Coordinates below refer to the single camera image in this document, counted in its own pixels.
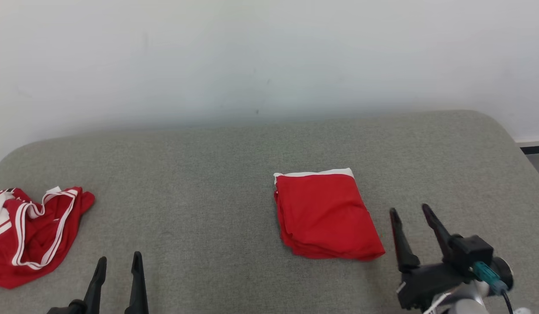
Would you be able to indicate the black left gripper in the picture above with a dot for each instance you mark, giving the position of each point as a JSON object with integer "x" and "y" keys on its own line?
{"x": 71, "y": 307}

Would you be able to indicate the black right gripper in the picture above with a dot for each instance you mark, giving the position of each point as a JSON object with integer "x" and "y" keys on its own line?
{"x": 422, "y": 283}

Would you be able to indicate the red and white jersey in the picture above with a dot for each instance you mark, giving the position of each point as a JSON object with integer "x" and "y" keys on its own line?
{"x": 38, "y": 244}

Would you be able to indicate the red shorts with white trim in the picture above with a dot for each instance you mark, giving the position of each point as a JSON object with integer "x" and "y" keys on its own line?
{"x": 326, "y": 213}

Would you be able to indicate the black skirting strip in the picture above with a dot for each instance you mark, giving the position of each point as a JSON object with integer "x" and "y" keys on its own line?
{"x": 535, "y": 149}

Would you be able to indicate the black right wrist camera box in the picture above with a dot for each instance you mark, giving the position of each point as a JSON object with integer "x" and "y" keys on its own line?
{"x": 472, "y": 250}

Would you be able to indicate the teal right camera connector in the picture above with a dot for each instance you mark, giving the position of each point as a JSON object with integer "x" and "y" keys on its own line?
{"x": 487, "y": 274}

